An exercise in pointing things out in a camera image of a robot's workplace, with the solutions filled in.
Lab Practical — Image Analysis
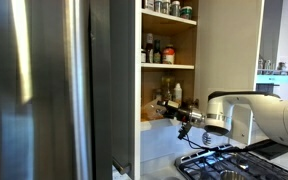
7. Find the dark green bottle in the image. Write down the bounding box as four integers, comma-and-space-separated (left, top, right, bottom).
152, 39, 163, 64

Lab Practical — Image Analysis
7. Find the stainless steel refrigerator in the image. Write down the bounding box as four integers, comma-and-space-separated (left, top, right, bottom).
0, 0, 92, 180

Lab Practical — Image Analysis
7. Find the slotted hanging spoon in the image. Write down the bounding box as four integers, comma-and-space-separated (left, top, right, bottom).
201, 130, 214, 147

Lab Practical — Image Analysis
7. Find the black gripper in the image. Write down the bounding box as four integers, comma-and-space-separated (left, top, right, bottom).
156, 99, 193, 124

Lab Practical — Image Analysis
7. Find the dark metal handle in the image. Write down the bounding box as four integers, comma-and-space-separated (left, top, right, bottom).
112, 156, 132, 176

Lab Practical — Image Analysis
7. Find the pale blue background counter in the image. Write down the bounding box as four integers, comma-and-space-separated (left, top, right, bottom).
255, 69, 288, 85

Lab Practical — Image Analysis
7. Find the jar with green band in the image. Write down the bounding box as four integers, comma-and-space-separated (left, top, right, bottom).
180, 5, 194, 20

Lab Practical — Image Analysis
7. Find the small white jar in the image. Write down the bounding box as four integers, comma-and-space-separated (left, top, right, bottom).
140, 48, 147, 64

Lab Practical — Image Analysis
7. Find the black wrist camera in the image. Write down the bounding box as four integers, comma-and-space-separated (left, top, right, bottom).
177, 121, 190, 141

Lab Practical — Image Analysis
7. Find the white labelled bottle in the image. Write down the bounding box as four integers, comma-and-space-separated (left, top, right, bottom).
173, 82, 184, 107

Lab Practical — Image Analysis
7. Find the spice jar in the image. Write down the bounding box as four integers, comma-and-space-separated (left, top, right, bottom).
170, 0, 182, 18
154, 0, 163, 13
161, 0, 172, 15
143, 0, 155, 11

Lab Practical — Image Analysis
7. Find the dark background cabinet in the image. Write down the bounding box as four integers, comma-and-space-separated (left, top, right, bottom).
254, 83, 281, 96

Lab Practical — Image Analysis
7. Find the red lidded white jar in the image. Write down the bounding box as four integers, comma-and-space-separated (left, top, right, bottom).
161, 44, 176, 65

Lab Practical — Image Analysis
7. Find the small grey background jar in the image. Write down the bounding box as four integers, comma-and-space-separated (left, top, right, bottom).
264, 59, 273, 71
257, 58, 265, 71

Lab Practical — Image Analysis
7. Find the yellow label oil bottle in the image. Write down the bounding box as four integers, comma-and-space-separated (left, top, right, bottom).
160, 75, 176, 103

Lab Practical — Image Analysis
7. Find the dark small background pot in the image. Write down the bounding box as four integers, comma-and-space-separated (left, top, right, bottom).
276, 61, 288, 71

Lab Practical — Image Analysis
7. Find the stainless steel pot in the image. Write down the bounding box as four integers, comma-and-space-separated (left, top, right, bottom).
218, 169, 249, 180

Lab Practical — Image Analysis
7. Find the stainless gas stove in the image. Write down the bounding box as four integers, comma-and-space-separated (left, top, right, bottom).
173, 143, 288, 180

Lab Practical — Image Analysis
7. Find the white wall cabinet wooden interior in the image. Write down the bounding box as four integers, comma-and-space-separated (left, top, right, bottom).
133, 0, 200, 133

